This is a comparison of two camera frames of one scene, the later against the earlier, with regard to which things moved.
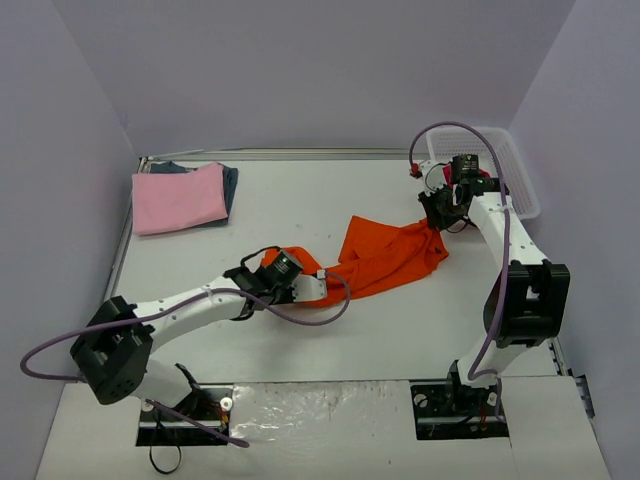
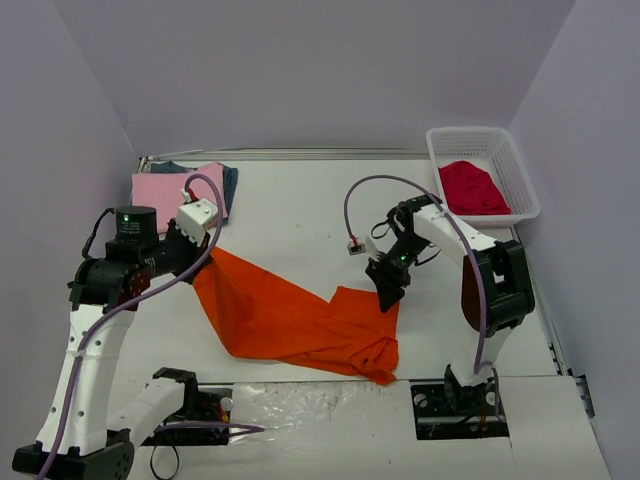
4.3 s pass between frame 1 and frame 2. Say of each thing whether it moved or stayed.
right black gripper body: moved
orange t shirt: moved
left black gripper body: moved
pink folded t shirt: stayed
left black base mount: stayed
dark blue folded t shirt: stayed
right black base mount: stayed
